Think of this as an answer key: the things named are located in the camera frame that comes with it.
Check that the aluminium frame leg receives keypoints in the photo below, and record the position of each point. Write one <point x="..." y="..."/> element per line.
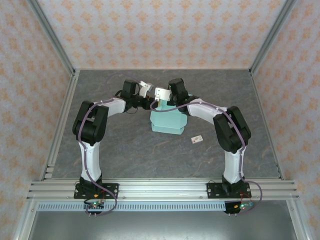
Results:
<point x="297" y="222"/>
<point x="25" y="222"/>

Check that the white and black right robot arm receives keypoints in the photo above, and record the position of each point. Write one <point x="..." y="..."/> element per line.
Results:
<point x="233" y="165"/>

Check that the teal paper box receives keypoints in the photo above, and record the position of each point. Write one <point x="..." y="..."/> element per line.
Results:
<point x="167" y="122"/>

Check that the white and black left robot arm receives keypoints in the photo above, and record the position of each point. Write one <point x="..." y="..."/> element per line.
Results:
<point x="90" y="160"/>

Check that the aluminium side rail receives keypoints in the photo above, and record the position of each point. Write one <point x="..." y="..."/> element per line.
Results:
<point x="267" y="125"/>
<point x="62" y="120"/>

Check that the small controller circuit board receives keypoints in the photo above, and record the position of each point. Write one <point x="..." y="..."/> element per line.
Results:
<point x="94" y="205"/>
<point x="243" y="205"/>

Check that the aluminium mounting rail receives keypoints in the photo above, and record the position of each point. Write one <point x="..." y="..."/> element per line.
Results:
<point x="162" y="190"/>

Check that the grey metal sheet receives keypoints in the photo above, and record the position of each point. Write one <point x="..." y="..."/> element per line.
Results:
<point x="160" y="225"/>

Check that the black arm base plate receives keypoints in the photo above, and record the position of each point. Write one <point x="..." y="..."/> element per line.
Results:
<point x="112" y="190"/>
<point x="212" y="190"/>

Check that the aluminium frame post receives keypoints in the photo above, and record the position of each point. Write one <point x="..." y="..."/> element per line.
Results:
<point x="50" y="35"/>
<point x="272" y="35"/>

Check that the small white card red print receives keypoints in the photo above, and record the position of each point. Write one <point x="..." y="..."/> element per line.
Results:
<point x="196" y="139"/>

